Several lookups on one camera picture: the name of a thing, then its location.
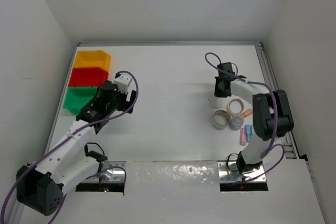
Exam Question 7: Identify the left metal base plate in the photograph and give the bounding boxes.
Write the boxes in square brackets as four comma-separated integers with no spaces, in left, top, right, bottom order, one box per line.
[82,161,127,184]

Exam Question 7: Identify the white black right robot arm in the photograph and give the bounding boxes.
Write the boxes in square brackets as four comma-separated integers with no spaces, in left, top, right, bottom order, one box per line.
[214,62,294,174]

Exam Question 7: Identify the clear tape roll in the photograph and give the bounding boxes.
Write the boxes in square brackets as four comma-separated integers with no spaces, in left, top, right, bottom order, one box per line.
[211,110,231,130]

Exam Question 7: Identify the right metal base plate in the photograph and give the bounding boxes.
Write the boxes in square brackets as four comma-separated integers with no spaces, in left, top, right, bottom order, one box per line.
[217,161,267,184]

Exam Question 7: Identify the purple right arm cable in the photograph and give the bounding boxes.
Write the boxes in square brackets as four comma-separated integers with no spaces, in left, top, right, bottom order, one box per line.
[204,52,286,184]

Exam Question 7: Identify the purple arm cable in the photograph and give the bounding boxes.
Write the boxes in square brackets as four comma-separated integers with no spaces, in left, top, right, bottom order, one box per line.
[204,52,286,184]
[0,70,139,224]

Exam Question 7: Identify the metal base plate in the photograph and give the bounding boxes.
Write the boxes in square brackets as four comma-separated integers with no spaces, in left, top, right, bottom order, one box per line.
[217,161,267,184]
[82,161,127,184]

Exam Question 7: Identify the yellow plastic bin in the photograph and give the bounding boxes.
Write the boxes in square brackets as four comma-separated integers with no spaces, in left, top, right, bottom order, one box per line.
[73,50,111,72]

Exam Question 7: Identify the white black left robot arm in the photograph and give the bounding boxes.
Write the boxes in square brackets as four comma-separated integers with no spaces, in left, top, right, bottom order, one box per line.
[16,74,137,216]

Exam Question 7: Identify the beige tape roll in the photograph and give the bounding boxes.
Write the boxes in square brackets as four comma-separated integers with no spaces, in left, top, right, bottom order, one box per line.
[227,99,244,116]

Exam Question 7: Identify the green plastic bin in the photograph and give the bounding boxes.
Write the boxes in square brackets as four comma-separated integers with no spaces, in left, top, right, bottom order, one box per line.
[63,87,97,115]

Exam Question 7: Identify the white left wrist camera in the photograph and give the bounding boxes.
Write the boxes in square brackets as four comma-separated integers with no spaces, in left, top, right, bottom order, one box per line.
[113,73,133,94]

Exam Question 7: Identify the blue clip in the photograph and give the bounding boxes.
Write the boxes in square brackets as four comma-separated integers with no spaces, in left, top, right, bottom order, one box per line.
[245,124,253,141]

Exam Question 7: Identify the pink clip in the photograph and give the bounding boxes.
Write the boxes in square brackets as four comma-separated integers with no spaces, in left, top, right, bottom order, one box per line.
[239,127,247,146]

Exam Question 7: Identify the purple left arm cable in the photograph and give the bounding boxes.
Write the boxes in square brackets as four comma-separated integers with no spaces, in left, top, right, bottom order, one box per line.
[0,70,139,224]

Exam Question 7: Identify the red plastic bin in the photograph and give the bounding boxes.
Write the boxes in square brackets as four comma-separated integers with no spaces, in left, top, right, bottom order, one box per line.
[68,67,109,87]

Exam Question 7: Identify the orange clip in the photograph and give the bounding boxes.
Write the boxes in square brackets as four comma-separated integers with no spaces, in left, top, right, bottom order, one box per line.
[241,109,253,118]

